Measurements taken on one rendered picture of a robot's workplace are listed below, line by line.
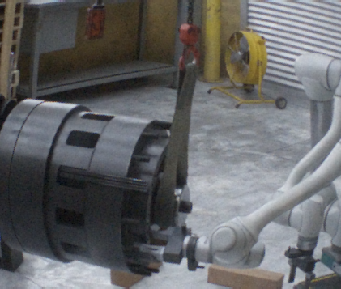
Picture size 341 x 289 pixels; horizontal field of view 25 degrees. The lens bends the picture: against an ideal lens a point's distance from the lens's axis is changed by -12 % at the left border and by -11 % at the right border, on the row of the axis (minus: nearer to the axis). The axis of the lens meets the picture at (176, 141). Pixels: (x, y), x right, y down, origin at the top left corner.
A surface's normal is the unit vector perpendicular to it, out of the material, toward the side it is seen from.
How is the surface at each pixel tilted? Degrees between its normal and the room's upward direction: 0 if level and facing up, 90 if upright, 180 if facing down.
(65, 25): 90
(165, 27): 90
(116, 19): 90
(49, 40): 90
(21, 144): 47
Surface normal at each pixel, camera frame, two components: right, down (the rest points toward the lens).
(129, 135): -0.07, -0.77
